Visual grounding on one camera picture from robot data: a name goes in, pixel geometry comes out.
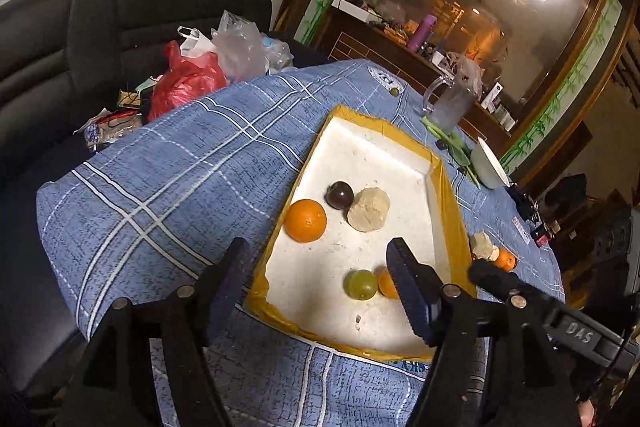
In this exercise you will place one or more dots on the clear snack packet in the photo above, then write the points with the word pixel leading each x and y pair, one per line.
pixel 107 129

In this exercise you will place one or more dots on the green grape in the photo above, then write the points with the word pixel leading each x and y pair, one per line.
pixel 360 284

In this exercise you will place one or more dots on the pale blue plastic bag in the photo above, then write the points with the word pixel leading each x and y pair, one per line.
pixel 277 52

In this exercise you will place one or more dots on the dark cloth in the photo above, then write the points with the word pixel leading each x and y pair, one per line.
pixel 567 192

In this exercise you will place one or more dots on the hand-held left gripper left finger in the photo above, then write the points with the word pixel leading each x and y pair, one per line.
pixel 227 287

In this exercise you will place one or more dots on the white bowl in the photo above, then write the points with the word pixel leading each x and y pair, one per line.
pixel 487 162

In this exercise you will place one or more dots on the clear plastic bag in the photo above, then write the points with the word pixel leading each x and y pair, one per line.
pixel 240 47

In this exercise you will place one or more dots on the white foam box yellow tape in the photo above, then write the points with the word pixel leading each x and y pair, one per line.
pixel 380 167

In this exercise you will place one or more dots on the flat white box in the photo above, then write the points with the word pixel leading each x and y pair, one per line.
pixel 355 9

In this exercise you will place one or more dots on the translucent plastic bag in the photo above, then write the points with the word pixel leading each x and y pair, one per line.
pixel 467 67

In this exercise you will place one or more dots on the dark plum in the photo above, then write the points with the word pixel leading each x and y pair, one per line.
pixel 340 195

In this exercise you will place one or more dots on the small dark red box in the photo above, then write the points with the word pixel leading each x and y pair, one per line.
pixel 541 237

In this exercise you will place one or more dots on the clear glass mug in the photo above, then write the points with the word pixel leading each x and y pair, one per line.
pixel 450 107

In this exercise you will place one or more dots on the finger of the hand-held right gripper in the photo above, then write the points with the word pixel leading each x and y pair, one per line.
pixel 487 274

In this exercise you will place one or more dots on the black power strip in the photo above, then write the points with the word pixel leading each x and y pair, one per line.
pixel 524 202

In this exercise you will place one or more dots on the white plastic bag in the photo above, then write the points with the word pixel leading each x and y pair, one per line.
pixel 195 43

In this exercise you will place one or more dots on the wooden mirror cabinet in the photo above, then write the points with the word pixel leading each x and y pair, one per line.
pixel 565 97

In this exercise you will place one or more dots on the blue plaid tablecloth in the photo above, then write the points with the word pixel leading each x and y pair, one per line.
pixel 200 157

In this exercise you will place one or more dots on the white tube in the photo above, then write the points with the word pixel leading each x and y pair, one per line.
pixel 494 95

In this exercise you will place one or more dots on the black sofa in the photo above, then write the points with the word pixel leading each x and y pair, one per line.
pixel 100 17

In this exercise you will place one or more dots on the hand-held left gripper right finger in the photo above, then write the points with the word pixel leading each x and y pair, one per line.
pixel 412 292

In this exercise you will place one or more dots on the purple bottle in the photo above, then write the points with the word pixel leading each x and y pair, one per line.
pixel 421 33

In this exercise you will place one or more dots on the green vegetable stalks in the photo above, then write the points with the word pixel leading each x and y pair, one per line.
pixel 457 152

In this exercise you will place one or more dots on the red and white card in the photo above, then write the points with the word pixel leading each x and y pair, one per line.
pixel 521 229

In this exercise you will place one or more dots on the small brown box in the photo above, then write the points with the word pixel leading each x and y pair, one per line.
pixel 129 99

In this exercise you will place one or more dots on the red plastic bag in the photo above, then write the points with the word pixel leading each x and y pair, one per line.
pixel 185 82

